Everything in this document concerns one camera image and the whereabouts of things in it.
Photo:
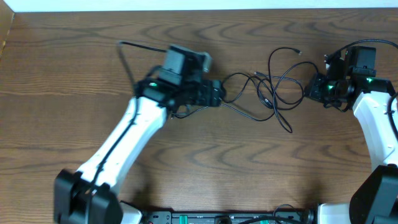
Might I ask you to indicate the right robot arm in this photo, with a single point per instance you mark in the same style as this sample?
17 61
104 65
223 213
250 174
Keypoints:
350 83

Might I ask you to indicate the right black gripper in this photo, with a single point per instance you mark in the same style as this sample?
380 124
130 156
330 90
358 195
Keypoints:
312 90

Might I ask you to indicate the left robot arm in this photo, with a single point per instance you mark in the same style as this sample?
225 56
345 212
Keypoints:
90 195

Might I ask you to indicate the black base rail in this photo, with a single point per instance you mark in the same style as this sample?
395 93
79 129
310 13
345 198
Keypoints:
284 213

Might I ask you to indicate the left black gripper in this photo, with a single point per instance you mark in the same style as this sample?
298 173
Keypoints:
209 98

